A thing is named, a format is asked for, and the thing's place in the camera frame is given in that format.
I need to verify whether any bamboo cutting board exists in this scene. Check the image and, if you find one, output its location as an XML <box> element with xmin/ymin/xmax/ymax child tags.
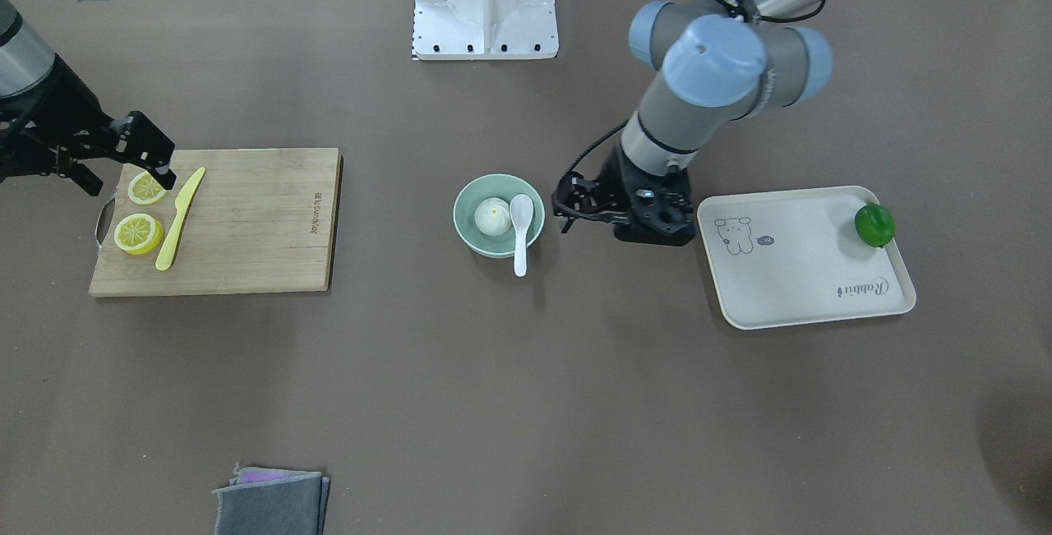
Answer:
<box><xmin>89</xmin><ymin>148</ymin><xmax>342</xmax><ymax>297</ymax></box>

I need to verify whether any yellow lemon slice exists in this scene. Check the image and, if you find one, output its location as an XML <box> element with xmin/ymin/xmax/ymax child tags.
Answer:
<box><xmin>127</xmin><ymin>172</ymin><xmax>168</xmax><ymax>206</ymax></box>
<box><xmin>112</xmin><ymin>213</ymin><xmax>165</xmax><ymax>256</ymax></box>

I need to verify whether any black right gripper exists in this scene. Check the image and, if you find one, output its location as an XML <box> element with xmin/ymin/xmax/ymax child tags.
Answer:
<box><xmin>1</xmin><ymin>57</ymin><xmax>177</xmax><ymax>196</ymax></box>

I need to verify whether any white ceramic spoon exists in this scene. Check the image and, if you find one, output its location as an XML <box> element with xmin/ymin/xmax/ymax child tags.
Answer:
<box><xmin>510</xmin><ymin>193</ymin><xmax>534</xmax><ymax>277</ymax></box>

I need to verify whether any white steamed bun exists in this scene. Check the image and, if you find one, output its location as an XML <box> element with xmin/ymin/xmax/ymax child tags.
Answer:
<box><xmin>473</xmin><ymin>196</ymin><xmax>514</xmax><ymax>236</ymax></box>

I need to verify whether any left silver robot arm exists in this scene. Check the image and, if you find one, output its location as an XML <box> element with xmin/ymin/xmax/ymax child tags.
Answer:
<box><xmin>598</xmin><ymin>0</ymin><xmax>832</xmax><ymax>247</ymax></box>

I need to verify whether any yellow plastic knife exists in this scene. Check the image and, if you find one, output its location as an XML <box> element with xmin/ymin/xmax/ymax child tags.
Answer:
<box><xmin>155</xmin><ymin>167</ymin><xmax>207</xmax><ymax>270</ymax></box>

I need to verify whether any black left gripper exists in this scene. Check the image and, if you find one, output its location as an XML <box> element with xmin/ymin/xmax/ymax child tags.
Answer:
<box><xmin>604</xmin><ymin>146</ymin><xmax>697</xmax><ymax>247</ymax></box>

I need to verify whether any green lime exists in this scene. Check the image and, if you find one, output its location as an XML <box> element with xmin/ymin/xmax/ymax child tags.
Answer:
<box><xmin>854</xmin><ymin>202</ymin><xmax>897</xmax><ymax>249</ymax></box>

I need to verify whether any mint green bowl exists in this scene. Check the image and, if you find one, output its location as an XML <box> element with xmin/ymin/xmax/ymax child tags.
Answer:
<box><xmin>453</xmin><ymin>173</ymin><xmax>546</xmax><ymax>259</ymax></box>

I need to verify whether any grey folded cloth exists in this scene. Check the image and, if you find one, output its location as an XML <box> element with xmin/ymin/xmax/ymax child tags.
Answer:
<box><xmin>213</xmin><ymin>465</ymin><xmax>330</xmax><ymax>534</ymax></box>

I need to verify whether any white rabbit tray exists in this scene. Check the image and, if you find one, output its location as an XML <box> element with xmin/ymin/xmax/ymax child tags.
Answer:
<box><xmin>696</xmin><ymin>186</ymin><xmax>916</xmax><ymax>330</ymax></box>

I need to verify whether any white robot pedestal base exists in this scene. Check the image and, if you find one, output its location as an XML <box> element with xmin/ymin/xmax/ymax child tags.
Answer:
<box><xmin>411</xmin><ymin>0</ymin><xmax>560</xmax><ymax>61</ymax></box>

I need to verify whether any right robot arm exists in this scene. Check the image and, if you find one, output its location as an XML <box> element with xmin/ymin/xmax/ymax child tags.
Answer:
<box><xmin>1</xmin><ymin>0</ymin><xmax>177</xmax><ymax>196</ymax></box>

